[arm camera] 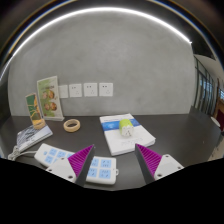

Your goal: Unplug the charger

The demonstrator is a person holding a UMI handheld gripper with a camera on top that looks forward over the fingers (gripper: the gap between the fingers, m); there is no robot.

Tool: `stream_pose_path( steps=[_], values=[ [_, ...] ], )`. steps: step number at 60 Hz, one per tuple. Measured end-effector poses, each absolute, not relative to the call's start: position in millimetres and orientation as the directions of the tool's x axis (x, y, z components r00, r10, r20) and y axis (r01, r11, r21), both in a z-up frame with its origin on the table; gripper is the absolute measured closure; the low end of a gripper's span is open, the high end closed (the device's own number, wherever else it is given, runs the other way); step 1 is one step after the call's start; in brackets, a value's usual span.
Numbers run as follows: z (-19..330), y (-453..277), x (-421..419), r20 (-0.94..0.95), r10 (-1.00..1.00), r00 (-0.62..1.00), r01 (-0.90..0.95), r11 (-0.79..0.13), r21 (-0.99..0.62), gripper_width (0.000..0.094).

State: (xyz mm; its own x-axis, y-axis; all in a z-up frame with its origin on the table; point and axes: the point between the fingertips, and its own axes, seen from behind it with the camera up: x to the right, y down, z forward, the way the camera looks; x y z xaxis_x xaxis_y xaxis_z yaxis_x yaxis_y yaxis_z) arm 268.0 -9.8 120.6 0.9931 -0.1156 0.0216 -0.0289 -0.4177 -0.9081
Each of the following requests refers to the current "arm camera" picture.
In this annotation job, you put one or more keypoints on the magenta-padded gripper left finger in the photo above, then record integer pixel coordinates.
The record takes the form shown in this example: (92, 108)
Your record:
(78, 163)

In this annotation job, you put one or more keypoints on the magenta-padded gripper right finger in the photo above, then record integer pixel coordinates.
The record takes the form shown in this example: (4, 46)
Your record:
(152, 163)

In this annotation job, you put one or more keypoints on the green and white charger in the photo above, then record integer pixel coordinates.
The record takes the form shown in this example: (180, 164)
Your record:
(125, 126)

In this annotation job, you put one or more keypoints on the white and blue booklet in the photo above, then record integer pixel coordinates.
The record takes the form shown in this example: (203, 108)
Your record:
(133, 143)

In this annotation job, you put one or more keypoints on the white power strip, blue sockets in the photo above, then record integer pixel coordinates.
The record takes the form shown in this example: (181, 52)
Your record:
(50, 155)

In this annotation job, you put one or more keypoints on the beige tape roll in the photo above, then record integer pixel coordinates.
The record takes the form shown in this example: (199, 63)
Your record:
(65, 126)

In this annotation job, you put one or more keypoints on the grey blue magazine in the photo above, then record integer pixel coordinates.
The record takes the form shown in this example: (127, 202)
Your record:
(33, 135)

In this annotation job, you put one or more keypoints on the green menu in acrylic stand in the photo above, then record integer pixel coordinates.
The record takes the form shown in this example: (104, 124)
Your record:
(50, 96)

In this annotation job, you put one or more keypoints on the small sign on wooden base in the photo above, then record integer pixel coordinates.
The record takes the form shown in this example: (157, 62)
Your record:
(32, 106)

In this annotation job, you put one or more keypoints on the dark-framed glass partition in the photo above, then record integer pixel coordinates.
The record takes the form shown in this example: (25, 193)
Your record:
(203, 90)

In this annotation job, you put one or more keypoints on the curved ceiling light strip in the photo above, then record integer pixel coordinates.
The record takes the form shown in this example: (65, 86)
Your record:
(110, 9)

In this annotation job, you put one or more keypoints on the white wall switch plate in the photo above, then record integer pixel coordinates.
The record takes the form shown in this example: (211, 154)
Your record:
(64, 91)

